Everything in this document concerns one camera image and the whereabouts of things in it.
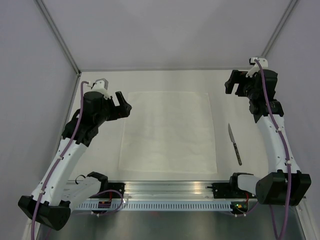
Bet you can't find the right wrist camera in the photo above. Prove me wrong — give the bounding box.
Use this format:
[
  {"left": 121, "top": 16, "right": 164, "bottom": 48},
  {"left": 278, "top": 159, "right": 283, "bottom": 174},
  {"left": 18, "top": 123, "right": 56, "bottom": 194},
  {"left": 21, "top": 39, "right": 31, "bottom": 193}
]
[{"left": 245, "top": 57, "right": 269, "bottom": 78}]

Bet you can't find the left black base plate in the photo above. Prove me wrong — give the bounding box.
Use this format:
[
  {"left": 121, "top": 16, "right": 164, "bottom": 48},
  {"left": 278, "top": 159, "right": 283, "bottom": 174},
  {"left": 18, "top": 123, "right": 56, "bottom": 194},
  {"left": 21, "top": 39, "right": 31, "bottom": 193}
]
[{"left": 99, "top": 182, "right": 126, "bottom": 201}]

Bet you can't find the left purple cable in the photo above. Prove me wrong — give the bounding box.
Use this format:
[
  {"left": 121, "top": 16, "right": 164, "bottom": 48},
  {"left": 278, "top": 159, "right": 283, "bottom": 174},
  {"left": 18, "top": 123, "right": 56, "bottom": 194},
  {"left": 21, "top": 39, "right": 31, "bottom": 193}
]
[{"left": 30, "top": 80, "right": 91, "bottom": 240}]

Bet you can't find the right aluminium frame post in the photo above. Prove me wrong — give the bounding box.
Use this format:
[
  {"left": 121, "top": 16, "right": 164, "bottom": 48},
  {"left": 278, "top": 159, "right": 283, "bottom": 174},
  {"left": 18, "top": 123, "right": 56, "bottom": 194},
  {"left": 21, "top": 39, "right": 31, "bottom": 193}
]
[{"left": 261, "top": 0, "right": 300, "bottom": 57}]

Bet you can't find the aluminium frame post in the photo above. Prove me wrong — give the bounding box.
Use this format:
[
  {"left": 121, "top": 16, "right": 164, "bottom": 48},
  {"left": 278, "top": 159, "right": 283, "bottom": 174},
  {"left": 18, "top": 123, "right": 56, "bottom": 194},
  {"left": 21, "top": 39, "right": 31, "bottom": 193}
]
[
  {"left": 34, "top": 0, "right": 81, "bottom": 76},
  {"left": 261, "top": 0, "right": 300, "bottom": 57}
]

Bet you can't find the left aluminium frame post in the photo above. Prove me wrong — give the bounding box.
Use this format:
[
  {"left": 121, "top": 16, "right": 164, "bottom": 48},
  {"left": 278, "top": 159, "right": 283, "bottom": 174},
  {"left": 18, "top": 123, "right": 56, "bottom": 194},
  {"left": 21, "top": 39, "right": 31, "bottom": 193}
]
[{"left": 34, "top": 0, "right": 81, "bottom": 76}]

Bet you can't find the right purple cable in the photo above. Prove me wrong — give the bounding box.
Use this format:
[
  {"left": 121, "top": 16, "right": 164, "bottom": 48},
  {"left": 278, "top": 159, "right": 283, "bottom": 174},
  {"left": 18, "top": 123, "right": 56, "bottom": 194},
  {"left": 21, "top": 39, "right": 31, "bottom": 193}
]
[{"left": 254, "top": 59, "right": 292, "bottom": 240}]

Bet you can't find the white cloth napkin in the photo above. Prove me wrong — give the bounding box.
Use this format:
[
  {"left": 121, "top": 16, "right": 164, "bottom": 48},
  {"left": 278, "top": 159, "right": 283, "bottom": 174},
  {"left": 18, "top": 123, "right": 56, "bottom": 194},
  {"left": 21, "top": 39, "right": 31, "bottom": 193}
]
[{"left": 118, "top": 91, "right": 218, "bottom": 174}]

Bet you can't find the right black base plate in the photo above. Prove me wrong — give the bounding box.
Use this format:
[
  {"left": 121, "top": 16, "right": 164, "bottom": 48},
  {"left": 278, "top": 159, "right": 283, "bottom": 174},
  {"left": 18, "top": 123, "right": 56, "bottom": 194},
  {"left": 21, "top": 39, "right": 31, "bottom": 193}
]
[{"left": 206, "top": 182, "right": 256, "bottom": 200}]

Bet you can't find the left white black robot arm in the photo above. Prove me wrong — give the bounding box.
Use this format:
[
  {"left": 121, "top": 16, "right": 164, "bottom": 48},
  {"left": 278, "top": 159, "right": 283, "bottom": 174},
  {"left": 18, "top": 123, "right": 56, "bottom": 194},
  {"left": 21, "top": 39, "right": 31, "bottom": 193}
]
[{"left": 18, "top": 91, "right": 132, "bottom": 231}]

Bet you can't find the steel table knife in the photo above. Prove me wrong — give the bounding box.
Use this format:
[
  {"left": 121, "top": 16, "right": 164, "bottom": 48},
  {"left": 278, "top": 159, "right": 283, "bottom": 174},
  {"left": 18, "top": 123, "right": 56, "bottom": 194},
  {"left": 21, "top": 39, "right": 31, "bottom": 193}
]
[{"left": 228, "top": 124, "right": 243, "bottom": 166}]

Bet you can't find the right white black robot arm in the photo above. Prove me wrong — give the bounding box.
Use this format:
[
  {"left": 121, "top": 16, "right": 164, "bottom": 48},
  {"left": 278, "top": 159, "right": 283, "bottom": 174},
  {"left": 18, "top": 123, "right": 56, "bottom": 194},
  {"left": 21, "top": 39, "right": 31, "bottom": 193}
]
[{"left": 224, "top": 69, "right": 312, "bottom": 206}]

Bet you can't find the aluminium mounting rail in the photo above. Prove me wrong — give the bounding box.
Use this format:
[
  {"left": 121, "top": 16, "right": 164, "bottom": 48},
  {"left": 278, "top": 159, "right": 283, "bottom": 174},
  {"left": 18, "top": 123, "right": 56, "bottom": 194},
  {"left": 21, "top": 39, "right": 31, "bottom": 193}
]
[{"left": 62, "top": 179, "right": 307, "bottom": 201}]

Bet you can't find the purple cable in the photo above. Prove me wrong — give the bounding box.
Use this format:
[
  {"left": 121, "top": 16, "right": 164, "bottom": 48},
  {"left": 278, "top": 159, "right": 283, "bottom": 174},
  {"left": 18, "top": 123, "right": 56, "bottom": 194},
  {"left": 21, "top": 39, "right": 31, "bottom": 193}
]
[
  {"left": 30, "top": 80, "right": 91, "bottom": 240},
  {"left": 254, "top": 59, "right": 292, "bottom": 240}
]

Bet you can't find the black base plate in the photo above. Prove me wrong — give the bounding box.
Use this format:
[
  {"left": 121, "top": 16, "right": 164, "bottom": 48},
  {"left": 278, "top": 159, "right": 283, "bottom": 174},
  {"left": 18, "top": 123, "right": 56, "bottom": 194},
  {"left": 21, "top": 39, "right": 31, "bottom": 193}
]
[
  {"left": 99, "top": 182, "right": 126, "bottom": 201},
  {"left": 206, "top": 182, "right": 256, "bottom": 200}
]

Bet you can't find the white slotted cable duct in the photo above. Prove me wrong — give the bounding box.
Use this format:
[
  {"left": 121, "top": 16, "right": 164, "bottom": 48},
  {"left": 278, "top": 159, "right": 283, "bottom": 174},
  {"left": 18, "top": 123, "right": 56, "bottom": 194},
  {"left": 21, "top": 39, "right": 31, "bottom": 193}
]
[{"left": 76, "top": 200, "right": 232, "bottom": 212}]

